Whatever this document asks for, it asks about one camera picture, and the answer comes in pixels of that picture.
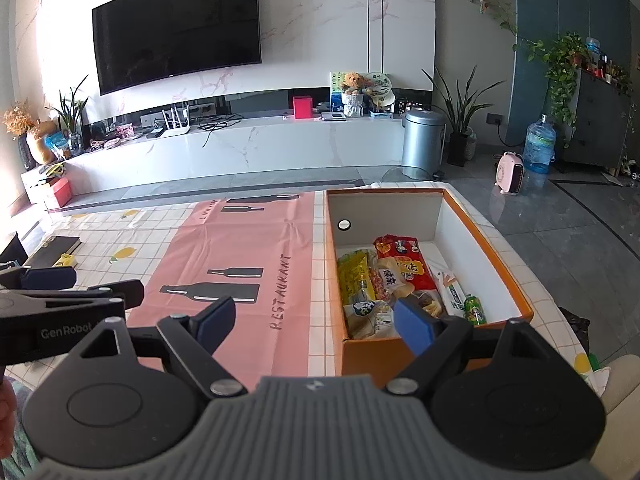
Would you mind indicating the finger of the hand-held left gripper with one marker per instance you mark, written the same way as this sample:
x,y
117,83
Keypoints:
x,y
45,278
100,295

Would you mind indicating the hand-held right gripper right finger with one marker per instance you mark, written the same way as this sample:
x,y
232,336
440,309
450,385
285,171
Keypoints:
x,y
414,325

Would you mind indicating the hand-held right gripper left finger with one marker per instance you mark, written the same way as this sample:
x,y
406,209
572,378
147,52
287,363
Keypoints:
x,y
215,322

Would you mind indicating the white popcorn bag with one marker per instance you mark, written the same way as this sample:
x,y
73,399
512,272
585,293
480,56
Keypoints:
x,y
367,317

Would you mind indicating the green white snack packet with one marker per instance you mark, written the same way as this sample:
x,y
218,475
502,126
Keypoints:
x,y
450,292

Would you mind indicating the beige labelled snack packet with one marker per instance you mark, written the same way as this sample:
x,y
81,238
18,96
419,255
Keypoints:
x,y
395,277

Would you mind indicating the orange cardboard box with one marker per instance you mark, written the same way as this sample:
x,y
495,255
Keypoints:
x,y
370,355

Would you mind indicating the small green snack packet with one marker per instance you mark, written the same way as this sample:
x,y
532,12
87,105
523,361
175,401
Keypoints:
x,y
475,310

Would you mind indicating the red snack packet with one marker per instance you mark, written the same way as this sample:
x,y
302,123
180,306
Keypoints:
x,y
405,260

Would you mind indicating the yellow snack packet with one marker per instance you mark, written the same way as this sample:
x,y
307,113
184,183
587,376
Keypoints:
x,y
355,277

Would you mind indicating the black notebook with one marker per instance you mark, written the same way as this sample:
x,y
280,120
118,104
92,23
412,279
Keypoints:
x,y
52,250

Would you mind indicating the red storage box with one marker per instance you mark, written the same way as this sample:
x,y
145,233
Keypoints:
x,y
59,194

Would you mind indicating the pink bottle print mat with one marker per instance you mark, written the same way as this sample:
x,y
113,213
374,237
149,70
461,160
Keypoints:
x,y
240,240

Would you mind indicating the person's patterned clothing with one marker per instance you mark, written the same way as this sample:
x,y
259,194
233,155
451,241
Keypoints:
x,y
25,420

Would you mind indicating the white cardboard box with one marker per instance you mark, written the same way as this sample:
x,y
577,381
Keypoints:
x,y
35,187

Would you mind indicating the orange gourd ornament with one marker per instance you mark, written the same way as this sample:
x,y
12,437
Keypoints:
x,y
42,142

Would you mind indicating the green plant in vase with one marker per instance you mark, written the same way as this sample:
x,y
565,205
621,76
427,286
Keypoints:
x,y
70,120

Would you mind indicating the black bag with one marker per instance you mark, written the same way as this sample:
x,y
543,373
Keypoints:
x,y
574,330

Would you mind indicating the dried yellow flowers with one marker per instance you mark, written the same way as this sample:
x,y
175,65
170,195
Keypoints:
x,y
17,120

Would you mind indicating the pink space heater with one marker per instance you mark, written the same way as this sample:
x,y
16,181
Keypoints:
x,y
509,172

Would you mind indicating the silver trash can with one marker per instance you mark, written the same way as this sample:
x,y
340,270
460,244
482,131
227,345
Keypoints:
x,y
422,145

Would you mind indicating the white marble television cabinet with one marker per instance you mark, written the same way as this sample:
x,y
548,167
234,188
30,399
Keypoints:
x,y
275,150

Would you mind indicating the white router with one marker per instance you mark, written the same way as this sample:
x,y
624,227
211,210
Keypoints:
x,y
176,125

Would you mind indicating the blue tissue box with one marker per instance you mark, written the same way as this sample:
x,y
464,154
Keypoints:
x,y
382,114

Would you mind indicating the blue water jug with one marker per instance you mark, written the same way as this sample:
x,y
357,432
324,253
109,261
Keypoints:
x,y
539,145

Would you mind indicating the tall leafy potted plant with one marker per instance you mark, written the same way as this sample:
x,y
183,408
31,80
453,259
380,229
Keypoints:
x,y
462,110

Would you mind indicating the beige sofa cushion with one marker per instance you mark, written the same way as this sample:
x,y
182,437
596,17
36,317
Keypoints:
x,y
622,400

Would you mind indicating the white flat tablet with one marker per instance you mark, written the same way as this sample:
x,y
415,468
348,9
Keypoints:
x,y
332,116

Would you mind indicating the red square box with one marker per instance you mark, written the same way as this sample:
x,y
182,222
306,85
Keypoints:
x,y
302,107

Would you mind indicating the teddy bear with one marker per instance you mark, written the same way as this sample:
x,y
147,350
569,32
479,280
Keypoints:
x,y
354,95

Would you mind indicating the round painted fan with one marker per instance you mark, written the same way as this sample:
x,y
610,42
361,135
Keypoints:
x,y
379,87

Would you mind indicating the blue picture card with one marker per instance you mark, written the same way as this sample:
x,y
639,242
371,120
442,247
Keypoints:
x,y
336,90

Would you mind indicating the dark grey cabinet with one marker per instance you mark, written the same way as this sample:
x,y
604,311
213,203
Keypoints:
x,y
597,120

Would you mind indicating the trailing ivy plant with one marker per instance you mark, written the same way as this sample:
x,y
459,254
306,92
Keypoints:
x,y
562,75

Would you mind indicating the wall socket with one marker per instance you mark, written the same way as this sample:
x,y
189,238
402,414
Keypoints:
x,y
494,119

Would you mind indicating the black wall television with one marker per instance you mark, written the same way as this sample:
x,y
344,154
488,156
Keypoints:
x,y
175,30

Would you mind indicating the climbing wall vine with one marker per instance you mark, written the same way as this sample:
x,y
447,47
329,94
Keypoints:
x,y
482,0

